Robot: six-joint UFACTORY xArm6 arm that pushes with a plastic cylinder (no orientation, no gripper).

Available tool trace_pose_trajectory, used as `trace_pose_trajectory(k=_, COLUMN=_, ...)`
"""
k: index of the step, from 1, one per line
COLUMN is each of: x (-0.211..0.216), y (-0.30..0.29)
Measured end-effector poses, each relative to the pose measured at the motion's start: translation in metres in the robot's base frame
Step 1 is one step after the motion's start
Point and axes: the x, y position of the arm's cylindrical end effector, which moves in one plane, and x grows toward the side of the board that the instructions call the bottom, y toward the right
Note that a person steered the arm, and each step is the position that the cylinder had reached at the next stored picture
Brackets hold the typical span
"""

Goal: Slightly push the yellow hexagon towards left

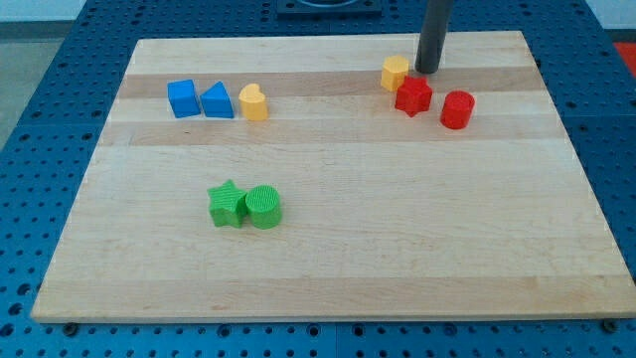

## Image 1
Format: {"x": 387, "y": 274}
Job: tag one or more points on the yellow hexagon block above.
{"x": 394, "y": 70}

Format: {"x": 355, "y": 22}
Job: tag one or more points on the blue triangle block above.
{"x": 216, "y": 102}

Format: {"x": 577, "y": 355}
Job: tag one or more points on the green star block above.
{"x": 227, "y": 204}

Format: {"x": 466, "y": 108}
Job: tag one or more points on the red star block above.
{"x": 414, "y": 96}

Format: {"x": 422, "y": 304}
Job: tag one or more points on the yellow heart block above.
{"x": 253, "y": 103}

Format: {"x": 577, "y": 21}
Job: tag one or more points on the light wooden board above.
{"x": 384, "y": 216}

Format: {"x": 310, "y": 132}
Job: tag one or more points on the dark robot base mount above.
{"x": 287, "y": 9}

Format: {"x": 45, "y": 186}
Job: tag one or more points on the green cylinder block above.
{"x": 263, "y": 206}

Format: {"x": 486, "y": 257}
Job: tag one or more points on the red cylinder block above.
{"x": 457, "y": 109}

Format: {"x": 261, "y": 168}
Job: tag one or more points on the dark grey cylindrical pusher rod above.
{"x": 432, "y": 35}

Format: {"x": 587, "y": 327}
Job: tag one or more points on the blue cube block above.
{"x": 183, "y": 98}

